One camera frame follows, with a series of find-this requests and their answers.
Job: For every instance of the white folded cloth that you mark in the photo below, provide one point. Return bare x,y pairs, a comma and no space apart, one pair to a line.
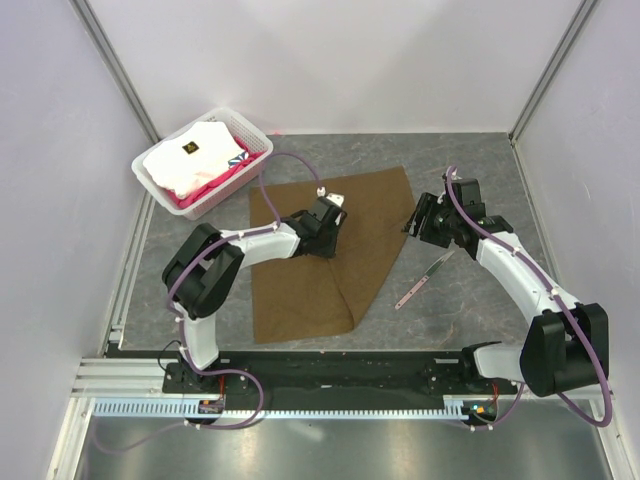
192,159

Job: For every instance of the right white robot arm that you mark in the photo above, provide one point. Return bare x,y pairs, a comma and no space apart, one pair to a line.
567,343

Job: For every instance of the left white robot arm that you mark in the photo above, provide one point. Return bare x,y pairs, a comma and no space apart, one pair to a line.
202,273

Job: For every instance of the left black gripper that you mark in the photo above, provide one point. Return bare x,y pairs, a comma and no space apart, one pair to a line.
329,252

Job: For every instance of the knife with pink handle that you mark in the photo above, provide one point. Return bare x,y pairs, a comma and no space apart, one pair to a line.
428,274

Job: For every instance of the brown cloth napkin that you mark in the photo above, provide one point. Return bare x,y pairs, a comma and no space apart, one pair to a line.
308,296

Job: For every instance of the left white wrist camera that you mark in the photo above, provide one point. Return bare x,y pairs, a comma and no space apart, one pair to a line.
335,198

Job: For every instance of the white plastic basket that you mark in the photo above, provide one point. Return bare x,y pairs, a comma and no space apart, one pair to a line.
236,124

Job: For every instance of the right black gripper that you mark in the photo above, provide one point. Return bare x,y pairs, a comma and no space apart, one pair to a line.
428,206

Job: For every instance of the pink cloth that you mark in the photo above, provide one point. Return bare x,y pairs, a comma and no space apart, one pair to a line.
251,153

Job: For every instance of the grey slotted cable duct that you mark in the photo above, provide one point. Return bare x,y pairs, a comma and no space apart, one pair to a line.
451,409

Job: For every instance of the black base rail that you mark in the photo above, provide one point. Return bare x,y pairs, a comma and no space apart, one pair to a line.
428,372

